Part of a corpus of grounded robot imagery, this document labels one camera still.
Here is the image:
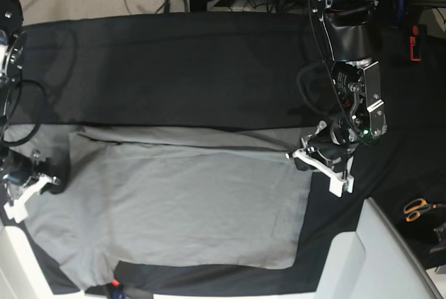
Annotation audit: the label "blue clamp handle back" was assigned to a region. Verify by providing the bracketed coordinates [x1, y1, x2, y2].
[391, 0, 406, 28]

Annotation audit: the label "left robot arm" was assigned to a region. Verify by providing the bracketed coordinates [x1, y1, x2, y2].
[291, 0, 445, 197]

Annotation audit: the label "black device right edge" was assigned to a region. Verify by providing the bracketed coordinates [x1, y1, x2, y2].
[429, 222, 446, 254]

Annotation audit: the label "white table frame right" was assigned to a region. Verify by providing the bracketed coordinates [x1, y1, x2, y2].
[314, 198, 442, 299]

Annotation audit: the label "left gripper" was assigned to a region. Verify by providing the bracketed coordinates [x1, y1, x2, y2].
[285, 60, 387, 197]

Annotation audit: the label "red black clamp right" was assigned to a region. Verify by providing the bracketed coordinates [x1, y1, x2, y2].
[409, 24, 427, 62]

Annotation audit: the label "red blue clamp front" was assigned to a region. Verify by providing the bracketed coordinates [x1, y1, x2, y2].
[102, 278, 154, 299]

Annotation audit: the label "black table cloth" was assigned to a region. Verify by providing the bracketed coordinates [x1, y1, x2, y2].
[24, 13, 445, 297]

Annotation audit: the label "white table frame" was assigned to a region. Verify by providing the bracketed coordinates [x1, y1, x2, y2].
[1, 225, 54, 299]
[314, 198, 442, 299]

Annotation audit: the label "white table frame left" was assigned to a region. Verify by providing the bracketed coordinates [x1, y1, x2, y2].
[1, 225, 54, 299]

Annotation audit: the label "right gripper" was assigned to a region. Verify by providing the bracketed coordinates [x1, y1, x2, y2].
[1, 148, 59, 223]

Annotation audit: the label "orange handled scissors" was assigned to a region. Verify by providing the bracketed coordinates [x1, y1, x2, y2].
[403, 198, 445, 222]

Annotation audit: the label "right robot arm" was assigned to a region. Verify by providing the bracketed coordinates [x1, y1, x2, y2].
[1, 0, 61, 224]

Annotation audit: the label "grey T-shirt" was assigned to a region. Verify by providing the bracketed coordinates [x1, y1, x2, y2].
[20, 125, 312, 290]

